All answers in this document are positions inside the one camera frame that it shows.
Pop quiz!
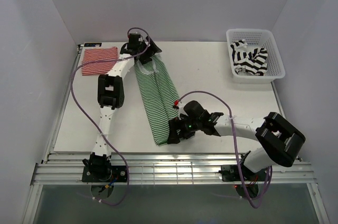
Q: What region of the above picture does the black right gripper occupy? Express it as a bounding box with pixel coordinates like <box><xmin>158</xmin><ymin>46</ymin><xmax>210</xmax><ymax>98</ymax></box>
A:
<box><xmin>167</xmin><ymin>114</ymin><xmax>201</xmax><ymax>145</ymax></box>

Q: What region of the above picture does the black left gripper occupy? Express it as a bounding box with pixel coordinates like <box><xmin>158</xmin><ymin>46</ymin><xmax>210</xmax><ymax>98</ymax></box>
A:
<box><xmin>137</xmin><ymin>38</ymin><xmax>161</xmax><ymax>66</ymax></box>

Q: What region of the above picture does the green white striped tank top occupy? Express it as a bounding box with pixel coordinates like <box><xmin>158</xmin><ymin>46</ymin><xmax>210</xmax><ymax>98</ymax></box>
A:
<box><xmin>134</xmin><ymin>56</ymin><xmax>179</xmax><ymax>146</ymax></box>

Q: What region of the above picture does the red white striped tank top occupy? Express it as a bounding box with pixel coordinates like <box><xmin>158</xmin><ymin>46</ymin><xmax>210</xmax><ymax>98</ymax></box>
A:
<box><xmin>80</xmin><ymin>46</ymin><xmax>119</xmax><ymax>77</ymax></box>

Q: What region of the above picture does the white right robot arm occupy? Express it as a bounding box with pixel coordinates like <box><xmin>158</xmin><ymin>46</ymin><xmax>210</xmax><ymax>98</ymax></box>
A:
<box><xmin>167</xmin><ymin>100</ymin><xmax>306</xmax><ymax>180</ymax></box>

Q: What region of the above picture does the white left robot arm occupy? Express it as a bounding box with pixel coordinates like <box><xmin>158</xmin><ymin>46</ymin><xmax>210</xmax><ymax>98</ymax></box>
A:
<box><xmin>82</xmin><ymin>32</ymin><xmax>162</xmax><ymax>182</ymax></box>

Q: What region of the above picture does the black white striped tank top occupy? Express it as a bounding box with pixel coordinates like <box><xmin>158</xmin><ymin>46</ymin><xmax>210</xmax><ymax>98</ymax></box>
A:
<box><xmin>230</xmin><ymin>39</ymin><xmax>268</xmax><ymax>76</ymax></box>

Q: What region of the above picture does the blue label sticker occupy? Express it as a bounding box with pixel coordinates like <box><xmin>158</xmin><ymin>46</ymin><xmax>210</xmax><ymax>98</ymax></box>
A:
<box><xmin>84</xmin><ymin>42</ymin><xmax>102</xmax><ymax>47</ymax></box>

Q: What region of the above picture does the white perforated plastic basket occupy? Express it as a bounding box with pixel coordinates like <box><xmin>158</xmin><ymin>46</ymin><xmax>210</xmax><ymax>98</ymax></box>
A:
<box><xmin>226</xmin><ymin>29</ymin><xmax>285</xmax><ymax>83</ymax></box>

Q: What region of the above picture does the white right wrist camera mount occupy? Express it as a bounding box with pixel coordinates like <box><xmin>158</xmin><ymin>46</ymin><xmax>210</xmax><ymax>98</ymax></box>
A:
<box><xmin>173</xmin><ymin>99</ymin><xmax>187</xmax><ymax>120</ymax></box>

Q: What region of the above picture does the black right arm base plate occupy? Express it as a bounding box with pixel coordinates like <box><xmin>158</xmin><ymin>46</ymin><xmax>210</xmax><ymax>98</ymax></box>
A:
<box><xmin>218</xmin><ymin>165</ymin><xmax>267</xmax><ymax>182</ymax></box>

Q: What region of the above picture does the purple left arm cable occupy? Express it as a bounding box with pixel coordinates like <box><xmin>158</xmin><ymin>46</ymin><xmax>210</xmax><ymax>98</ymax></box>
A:
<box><xmin>70</xmin><ymin>27</ymin><xmax>151</xmax><ymax>207</ymax></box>

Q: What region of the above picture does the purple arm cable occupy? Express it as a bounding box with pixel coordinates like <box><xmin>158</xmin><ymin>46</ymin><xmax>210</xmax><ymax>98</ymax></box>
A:
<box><xmin>70</xmin><ymin>27</ymin><xmax>151</xmax><ymax>207</ymax></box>
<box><xmin>178</xmin><ymin>91</ymin><xmax>273</xmax><ymax>209</ymax></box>

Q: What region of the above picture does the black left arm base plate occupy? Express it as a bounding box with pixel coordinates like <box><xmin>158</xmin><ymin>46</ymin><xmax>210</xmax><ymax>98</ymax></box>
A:
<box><xmin>81</xmin><ymin>156</ymin><xmax>128</xmax><ymax>183</ymax></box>

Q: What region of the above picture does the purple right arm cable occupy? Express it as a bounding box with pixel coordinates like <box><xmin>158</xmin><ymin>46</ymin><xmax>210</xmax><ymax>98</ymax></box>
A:
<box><xmin>178</xmin><ymin>91</ymin><xmax>273</xmax><ymax>209</ymax></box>

